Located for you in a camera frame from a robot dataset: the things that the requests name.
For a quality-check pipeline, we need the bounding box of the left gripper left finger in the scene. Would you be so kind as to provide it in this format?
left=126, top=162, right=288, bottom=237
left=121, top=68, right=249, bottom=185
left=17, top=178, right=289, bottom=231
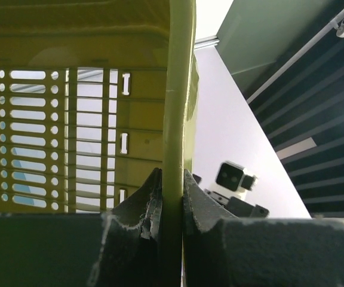
left=0, top=168, right=162, bottom=286

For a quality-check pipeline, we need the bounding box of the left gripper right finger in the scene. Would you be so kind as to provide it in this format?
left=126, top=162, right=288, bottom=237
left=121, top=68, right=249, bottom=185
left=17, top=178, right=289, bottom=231
left=183, top=170, right=344, bottom=286

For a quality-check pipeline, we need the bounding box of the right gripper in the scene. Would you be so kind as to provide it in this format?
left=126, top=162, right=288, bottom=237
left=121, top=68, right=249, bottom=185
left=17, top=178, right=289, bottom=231
left=191, top=175, right=269, bottom=219

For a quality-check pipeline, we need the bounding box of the olive slotted basket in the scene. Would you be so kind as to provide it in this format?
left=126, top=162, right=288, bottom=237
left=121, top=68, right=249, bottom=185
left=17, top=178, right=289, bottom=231
left=0, top=1, right=198, bottom=286

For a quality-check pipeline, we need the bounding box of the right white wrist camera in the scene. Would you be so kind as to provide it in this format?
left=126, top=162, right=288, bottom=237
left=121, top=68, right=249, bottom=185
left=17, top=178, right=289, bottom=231
left=204, top=161, right=258, bottom=205

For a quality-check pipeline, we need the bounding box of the white ceiling rail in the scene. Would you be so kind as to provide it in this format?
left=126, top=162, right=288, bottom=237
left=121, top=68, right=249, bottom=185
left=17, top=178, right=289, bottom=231
left=244, top=1, right=344, bottom=104

